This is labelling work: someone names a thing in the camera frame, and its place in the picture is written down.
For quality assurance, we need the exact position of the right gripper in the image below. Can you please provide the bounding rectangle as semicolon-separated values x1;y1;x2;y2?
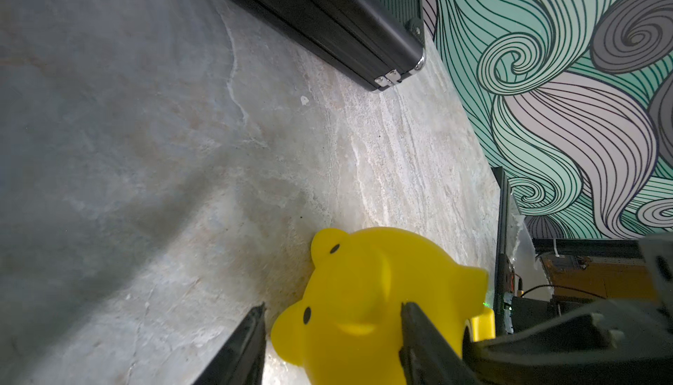
463;300;672;384

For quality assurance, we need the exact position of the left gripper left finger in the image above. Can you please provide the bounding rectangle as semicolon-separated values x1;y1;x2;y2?
193;304;266;385

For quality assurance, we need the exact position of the black square plate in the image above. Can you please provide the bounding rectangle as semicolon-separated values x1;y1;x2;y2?
233;0;426;90

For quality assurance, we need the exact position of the yellow piggy bank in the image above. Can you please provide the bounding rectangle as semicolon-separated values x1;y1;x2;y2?
271;227;489;384

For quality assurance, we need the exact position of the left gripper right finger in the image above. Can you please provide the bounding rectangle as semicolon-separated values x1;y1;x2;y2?
399;303;478;385

